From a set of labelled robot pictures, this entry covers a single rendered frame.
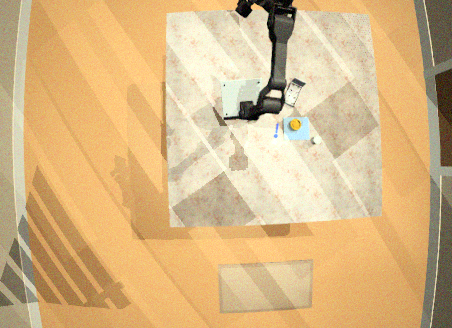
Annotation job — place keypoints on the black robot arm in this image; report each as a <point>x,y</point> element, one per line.
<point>280,28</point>

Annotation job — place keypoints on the yellow round plate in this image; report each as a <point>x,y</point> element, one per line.
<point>295,124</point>

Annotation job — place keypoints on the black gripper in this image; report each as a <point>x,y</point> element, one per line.
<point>244,7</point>

